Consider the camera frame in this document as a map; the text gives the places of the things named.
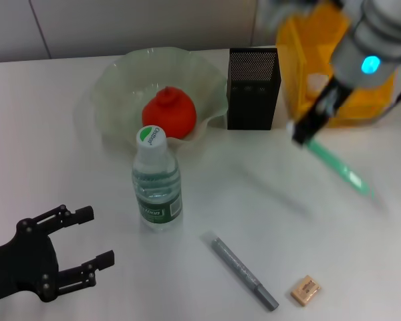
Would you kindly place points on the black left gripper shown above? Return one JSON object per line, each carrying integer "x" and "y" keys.
{"x": 20, "y": 267}

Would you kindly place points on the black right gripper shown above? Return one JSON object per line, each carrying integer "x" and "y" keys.
{"x": 331, "y": 103}

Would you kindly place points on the mint green pen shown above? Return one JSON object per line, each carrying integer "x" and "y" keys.
{"x": 331, "y": 158}

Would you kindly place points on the white paper ball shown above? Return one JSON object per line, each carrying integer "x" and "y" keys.
{"x": 316, "y": 83}

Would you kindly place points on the clear water bottle green label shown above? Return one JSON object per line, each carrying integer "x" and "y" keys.
{"x": 157, "y": 187}

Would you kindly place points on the red-orange knobbed orange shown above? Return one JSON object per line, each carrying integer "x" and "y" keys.
{"x": 168, "y": 113}

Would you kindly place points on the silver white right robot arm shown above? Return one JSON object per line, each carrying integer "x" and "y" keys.
{"x": 381, "y": 40}

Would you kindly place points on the black mesh pen holder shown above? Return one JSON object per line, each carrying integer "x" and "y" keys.
{"x": 250, "y": 107}

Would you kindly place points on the grey marker pen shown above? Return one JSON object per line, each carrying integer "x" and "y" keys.
{"x": 240, "y": 271}

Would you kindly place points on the wavy green glass fruit plate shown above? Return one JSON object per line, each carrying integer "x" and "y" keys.
{"x": 120, "y": 87}

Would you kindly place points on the small tan eraser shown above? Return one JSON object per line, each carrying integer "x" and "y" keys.
{"x": 305, "y": 290}

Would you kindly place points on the yellow plastic bin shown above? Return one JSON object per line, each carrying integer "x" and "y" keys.
{"x": 294, "y": 67}

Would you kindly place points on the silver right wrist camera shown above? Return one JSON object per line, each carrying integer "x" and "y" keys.
{"x": 287, "y": 6}

